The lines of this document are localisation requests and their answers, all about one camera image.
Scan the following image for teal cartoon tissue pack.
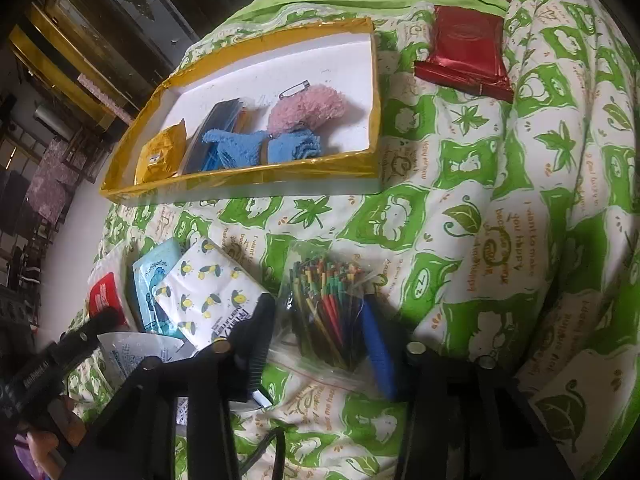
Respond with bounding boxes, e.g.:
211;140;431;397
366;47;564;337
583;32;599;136
131;237;194;344

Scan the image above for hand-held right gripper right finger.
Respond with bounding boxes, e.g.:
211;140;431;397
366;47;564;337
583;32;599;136
360;300;551;480

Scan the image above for bag of coloured sticks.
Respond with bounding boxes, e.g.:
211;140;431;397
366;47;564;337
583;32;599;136
277;242;397;392

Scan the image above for yellow snack packet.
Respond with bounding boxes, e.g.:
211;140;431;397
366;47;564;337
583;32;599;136
134;119;187;184

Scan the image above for black cable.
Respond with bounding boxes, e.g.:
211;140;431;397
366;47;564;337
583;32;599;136
245;425;287;480

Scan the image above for pink patterned chair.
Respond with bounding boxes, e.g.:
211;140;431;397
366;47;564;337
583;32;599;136
24;139;82;225

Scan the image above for blue fluffy towel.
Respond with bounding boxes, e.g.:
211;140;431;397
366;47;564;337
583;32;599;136
200;127;324;169

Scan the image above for dark blue packet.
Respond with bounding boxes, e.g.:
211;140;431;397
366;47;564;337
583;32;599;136
180;101;247;176

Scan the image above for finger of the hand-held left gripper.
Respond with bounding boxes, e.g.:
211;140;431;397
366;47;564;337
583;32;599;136
59;307;129;362

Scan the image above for silver safety pin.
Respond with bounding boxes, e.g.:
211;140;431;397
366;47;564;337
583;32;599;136
277;81;314;100

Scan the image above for white red-label packet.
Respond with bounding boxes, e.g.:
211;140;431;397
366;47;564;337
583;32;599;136
87;260;137;332

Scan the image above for golden frame cabinet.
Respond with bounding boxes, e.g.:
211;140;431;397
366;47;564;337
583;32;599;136
9;0;147;132

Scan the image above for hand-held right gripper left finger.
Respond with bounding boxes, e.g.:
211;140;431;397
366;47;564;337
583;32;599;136
65;292;277;480

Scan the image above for white paper roll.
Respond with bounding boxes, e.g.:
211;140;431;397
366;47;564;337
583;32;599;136
35;105;77;139

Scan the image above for white blue-print packet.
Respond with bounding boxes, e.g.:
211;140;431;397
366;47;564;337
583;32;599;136
97;332;187;387

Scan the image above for person's left hand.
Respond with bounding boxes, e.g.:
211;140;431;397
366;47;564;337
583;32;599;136
27;397;84;466

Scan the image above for lemon print tissue pack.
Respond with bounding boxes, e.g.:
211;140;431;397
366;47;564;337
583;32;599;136
152;237;274;352

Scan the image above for yellow-edged white box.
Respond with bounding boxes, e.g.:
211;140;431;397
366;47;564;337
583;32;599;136
100;16;384;206

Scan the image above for red foil packet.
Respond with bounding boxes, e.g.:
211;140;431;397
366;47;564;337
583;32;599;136
414;5;515;104

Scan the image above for pink fluffy cloth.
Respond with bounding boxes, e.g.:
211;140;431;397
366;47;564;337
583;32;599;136
267;85;351;137

